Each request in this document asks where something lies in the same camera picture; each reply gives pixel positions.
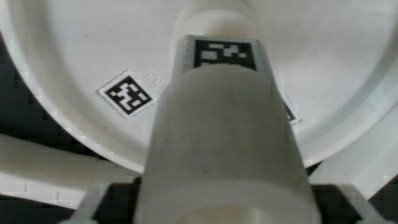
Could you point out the white round table top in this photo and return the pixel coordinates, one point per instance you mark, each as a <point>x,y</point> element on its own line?
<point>84,40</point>

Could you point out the white cylindrical table leg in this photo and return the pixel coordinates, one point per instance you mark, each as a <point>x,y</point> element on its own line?
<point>224,175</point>

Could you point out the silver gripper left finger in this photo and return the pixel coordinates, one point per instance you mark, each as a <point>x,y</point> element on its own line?
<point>109,204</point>

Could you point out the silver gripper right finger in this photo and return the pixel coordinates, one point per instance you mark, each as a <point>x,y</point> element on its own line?
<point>345,208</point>

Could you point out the white front barrier rail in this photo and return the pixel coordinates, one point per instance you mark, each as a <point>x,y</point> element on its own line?
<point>48,175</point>

